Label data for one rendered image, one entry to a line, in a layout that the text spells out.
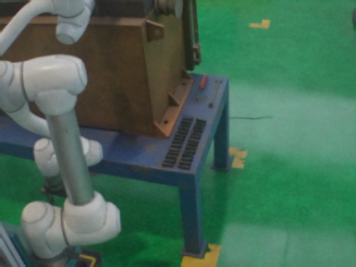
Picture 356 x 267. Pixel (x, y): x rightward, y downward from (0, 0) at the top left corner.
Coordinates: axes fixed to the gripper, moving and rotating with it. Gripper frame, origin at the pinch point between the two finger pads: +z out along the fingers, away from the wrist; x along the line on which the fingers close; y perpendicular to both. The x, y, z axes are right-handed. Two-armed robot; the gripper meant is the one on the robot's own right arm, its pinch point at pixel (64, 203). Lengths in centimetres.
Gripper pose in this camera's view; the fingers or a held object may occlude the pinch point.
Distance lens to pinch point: 216.6
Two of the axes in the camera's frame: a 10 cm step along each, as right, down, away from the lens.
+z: 0.8, 7.7, 6.4
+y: -2.8, 6.3, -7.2
